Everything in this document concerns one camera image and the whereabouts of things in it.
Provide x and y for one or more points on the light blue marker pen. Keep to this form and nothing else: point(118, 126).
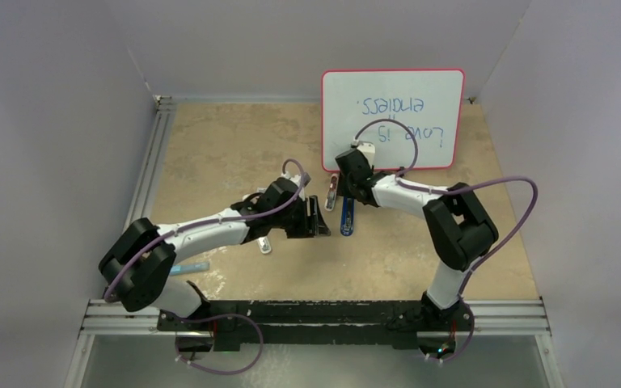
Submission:
point(184, 269)

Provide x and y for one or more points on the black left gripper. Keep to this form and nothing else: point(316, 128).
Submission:
point(309, 225)

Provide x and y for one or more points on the left aluminium rail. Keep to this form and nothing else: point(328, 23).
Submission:
point(152, 164)

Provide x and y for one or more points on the blue lighter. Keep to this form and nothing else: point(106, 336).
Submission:
point(348, 217)

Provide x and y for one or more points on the pink white eraser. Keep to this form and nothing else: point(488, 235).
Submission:
point(331, 196)

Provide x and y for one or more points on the front aluminium rail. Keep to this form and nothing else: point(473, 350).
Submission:
point(483, 317)

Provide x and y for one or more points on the aluminium rail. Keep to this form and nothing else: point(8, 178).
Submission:
point(483, 317)
point(152, 164)

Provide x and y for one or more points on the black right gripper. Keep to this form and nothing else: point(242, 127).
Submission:
point(343, 188)

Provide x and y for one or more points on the pink framed whiteboard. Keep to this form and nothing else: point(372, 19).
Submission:
point(410, 115)

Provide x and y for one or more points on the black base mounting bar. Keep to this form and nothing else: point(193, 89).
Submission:
point(401, 339)

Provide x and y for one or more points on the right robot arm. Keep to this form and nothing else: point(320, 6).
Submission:
point(460, 228)

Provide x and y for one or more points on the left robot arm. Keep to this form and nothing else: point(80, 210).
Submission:
point(137, 267)

